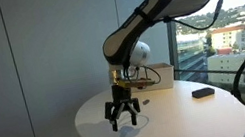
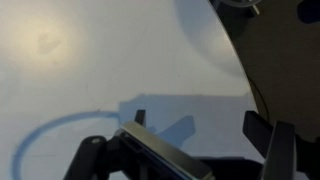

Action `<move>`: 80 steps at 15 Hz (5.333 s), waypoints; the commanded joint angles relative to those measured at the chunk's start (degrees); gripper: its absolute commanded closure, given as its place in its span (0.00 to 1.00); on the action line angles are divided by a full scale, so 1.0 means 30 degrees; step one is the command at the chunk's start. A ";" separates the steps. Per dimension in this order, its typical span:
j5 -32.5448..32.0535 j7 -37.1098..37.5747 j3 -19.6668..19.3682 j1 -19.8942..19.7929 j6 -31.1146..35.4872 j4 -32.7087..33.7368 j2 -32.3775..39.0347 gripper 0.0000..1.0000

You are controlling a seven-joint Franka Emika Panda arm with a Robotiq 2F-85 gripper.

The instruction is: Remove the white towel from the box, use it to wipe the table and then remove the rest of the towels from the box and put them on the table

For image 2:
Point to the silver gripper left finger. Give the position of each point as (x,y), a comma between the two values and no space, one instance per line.
(167,156)

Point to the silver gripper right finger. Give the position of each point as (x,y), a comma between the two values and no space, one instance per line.
(276,144)

